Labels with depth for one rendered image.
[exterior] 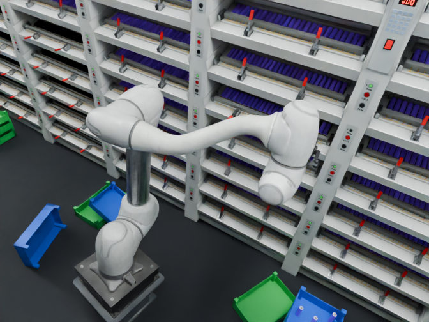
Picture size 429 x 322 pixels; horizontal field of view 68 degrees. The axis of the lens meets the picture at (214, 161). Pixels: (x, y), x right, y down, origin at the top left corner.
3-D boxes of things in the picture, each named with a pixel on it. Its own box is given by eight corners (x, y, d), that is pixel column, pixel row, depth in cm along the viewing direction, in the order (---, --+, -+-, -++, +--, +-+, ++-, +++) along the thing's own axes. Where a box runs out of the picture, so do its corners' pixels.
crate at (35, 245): (25, 266, 180) (37, 269, 179) (13, 245, 167) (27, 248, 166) (55, 224, 202) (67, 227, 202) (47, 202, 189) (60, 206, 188)
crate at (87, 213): (97, 230, 202) (96, 222, 196) (75, 215, 209) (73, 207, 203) (130, 200, 222) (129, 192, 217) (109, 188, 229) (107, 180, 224)
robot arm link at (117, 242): (89, 268, 142) (83, 237, 128) (113, 237, 156) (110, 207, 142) (122, 282, 139) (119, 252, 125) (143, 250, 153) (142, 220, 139)
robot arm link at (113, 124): (126, 125, 95) (149, 106, 105) (75, 109, 98) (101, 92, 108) (128, 160, 103) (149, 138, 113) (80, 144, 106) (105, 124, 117)
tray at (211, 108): (324, 161, 138) (329, 149, 130) (205, 113, 158) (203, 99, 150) (340, 128, 146) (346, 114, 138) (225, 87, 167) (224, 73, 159)
